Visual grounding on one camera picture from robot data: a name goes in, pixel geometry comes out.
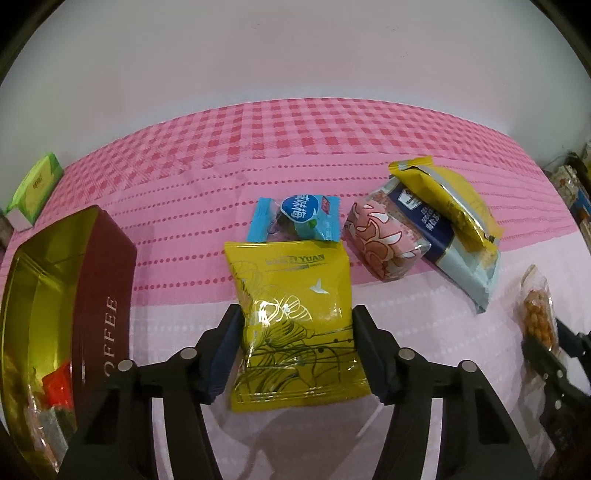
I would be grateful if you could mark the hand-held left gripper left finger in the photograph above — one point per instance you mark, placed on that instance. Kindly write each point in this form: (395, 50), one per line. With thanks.
(221, 355)

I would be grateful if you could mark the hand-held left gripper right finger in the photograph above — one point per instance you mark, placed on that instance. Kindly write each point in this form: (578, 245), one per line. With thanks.
(374, 360)

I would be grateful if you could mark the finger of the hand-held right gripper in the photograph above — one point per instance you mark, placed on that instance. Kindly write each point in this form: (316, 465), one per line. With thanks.
(575, 346)
(547, 374)

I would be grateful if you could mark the yellow floral snack packet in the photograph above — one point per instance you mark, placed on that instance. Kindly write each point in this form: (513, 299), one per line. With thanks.
(295, 323)

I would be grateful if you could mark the pink patterned snack packet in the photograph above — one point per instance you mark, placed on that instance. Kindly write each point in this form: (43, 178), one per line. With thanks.
(383, 235)

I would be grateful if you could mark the dark blue snack packet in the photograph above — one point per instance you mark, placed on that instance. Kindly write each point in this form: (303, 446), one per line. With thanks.
(455, 258)

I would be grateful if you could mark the maroon tin box gold inside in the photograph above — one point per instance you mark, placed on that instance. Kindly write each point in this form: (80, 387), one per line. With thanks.
(106, 286)

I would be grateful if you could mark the blue candy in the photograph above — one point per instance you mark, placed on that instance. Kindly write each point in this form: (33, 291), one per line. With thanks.
(300, 214)

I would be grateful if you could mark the red snack packet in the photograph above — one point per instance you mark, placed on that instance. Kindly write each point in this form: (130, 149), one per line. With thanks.
(57, 385)

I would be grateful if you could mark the yellow and silver snack packet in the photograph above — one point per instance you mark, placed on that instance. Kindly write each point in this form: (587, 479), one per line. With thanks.
(452, 198)

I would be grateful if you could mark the dark clear-wrapped small cake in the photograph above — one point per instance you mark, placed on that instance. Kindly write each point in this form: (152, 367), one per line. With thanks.
(55, 427)

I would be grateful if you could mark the printed cartons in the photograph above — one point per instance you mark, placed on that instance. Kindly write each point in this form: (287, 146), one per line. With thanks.
(575, 189)

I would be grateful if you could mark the green tissue pack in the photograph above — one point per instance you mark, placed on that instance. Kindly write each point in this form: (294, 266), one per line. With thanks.
(34, 184)

